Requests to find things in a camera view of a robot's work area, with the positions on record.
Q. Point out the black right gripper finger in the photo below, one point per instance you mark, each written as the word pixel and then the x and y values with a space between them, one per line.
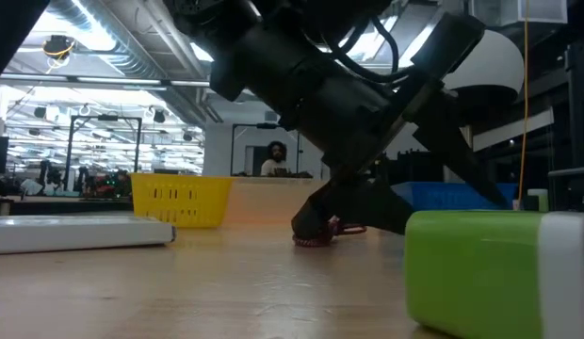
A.
pixel 358 202
pixel 442 117

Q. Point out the green white USB charger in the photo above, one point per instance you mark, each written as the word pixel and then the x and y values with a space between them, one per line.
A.
pixel 471 273

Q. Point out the white labelled box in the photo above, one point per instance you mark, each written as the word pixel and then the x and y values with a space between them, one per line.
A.
pixel 75 233

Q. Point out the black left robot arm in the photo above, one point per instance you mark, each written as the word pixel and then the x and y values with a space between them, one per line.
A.
pixel 9 28

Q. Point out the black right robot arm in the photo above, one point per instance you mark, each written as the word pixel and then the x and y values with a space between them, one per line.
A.
pixel 273 42

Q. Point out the black background robot arm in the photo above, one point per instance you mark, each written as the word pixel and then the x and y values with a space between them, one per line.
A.
pixel 47 172

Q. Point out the black background cabinets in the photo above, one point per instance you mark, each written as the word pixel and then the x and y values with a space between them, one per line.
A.
pixel 414 167

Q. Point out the blue plastic basket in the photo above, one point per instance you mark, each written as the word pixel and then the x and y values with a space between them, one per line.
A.
pixel 442 195

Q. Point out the person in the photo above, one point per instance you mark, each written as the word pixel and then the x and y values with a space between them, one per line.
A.
pixel 273 165

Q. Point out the white green container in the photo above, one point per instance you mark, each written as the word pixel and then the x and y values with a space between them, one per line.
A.
pixel 538 200

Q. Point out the yellow plastic basket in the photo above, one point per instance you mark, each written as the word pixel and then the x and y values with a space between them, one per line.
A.
pixel 179 200

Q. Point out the long ceiling light strip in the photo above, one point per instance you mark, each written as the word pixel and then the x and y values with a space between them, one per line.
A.
pixel 108 81

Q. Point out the dark background table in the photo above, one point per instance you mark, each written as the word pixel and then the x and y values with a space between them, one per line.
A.
pixel 61 205

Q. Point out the black background rig frame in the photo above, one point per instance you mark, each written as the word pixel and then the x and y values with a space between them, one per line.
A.
pixel 266 125
pixel 69 150

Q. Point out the black aluminium table frame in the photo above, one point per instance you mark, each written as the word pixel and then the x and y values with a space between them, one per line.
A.
pixel 579 117

